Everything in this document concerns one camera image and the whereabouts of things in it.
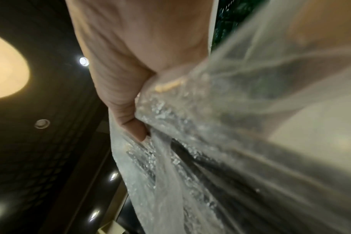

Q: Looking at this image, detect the person's right hand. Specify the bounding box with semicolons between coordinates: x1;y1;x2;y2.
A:
65;0;215;143

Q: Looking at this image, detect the bundle of black straws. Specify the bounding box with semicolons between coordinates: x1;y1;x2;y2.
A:
135;91;351;234

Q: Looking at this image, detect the clear zip bag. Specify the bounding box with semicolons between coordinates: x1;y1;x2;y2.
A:
107;0;351;234

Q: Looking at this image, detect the large round ceiling lamp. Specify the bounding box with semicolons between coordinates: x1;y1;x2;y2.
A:
0;32;30;99

